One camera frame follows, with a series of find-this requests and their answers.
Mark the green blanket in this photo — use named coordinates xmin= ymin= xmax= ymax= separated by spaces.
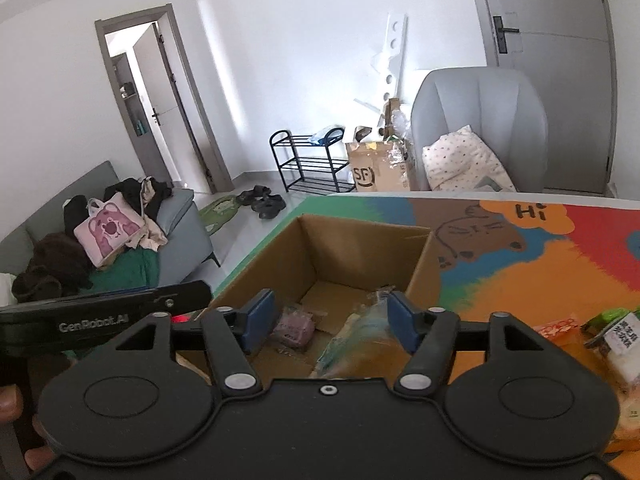
xmin=90 ymin=247 xmax=161 ymax=293

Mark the black door handle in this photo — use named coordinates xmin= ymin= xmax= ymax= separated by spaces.
xmin=492 ymin=16 xmax=521 ymax=54

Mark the light green snack packet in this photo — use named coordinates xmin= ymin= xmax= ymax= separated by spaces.
xmin=582 ymin=308 xmax=636 ymax=336

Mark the pink bear tote bag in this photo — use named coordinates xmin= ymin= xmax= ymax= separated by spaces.
xmin=73 ymin=191 xmax=147 ymax=267

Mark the grey open door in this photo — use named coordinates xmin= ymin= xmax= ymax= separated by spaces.
xmin=132 ymin=22 xmax=213 ymax=188

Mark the colourful printed table mat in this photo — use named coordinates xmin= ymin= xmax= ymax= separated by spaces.
xmin=212 ymin=191 xmax=640 ymax=480

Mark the black clothes pile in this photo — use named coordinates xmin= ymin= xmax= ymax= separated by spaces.
xmin=103 ymin=176 xmax=173 ymax=221

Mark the grey sofa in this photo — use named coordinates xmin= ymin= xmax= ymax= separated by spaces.
xmin=0 ymin=161 xmax=221 ymax=306

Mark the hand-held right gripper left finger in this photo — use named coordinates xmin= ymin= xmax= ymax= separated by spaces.
xmin=102 ymin=288 xmax=278 ymax=397

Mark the grey armchair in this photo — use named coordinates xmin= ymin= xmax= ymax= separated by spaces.
xmin=410 ymin=66 xmax=549 ymax=193

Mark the grey shelf unit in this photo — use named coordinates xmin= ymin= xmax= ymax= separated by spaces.
xmin=111 ymin=52 xmax=151 ymax=138

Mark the clear teal snack packet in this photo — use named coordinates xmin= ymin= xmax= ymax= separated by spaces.
xmin=312 ymin=287 xmax=401 ymax=380

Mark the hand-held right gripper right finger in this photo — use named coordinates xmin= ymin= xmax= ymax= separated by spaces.
xmin=387 ymin=290 xmax=551 ymax=397

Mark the clear plastic wrap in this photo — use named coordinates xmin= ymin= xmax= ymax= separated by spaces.
xmin=387 ymin=110 xmax=413 ymax=161

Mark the white dotted pillow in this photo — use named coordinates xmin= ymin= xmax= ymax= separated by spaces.
xmin=422 ymin=125 xmax=517 ymax=192

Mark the beige garment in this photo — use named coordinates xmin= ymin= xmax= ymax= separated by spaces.
xmin=135 ymin=176 xmax=168 ymax=253

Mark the orange snack packet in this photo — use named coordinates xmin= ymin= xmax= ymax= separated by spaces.
xmin=532 ymin=321 xmax=583 ymax=348

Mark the green door mat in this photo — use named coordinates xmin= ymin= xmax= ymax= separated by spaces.
xmin=199 ymin=195 xmax=242 ymax=235

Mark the brown fuzzy cloth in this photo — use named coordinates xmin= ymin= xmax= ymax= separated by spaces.
xmin=11 ymin=232 xmax=93 ymax=303

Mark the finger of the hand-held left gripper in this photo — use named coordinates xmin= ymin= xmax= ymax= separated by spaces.
xmin=150 ymin=281 xmax=214 ymax=316

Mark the printed cardboard shipping box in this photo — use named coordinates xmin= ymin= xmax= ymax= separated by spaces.
xmin=346 ymin=140 xmax=418 ymax=193

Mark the black shoe rack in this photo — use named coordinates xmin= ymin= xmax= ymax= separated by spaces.
xmin=269 ymin=128 xmax=357 ymax=195

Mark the brown cardboard box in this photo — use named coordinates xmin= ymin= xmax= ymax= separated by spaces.
xmin=175 ymin=213 xmax=442 ymax=381

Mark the pink snack packet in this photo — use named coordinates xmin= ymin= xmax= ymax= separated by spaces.
xmin=272 ymin=309 xmax=317 ymax=353

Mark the black sandal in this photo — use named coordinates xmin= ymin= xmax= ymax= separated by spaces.
xmin=251 ymin=195 xmax=287 ymax=219
xmin=235 ymin=185 xmax=272 ymax=206

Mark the person's left hand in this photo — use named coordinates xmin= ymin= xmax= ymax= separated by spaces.
xmin=0 ymin=385 xmax=56 ymax=473

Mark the grey closed door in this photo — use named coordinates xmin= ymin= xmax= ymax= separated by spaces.
xmin=465 ymin=0 xmax=618 ymax=196

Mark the blue plastic bag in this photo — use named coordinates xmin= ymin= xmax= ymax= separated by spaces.
xmin=307 ymin=127 xmax=346 ymax=144

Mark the white labelled snack packet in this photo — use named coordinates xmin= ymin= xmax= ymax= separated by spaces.
xmin=585 ymin=312 xmax=640 ymax=391

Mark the white board with holes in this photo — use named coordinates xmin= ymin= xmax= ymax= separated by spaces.
xmin=370 ymin=11 xmax=408 ymax=106

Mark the clear bread packet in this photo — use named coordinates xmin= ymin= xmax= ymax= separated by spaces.
xmin=602 ymin=385 xmax=640 ymax=461

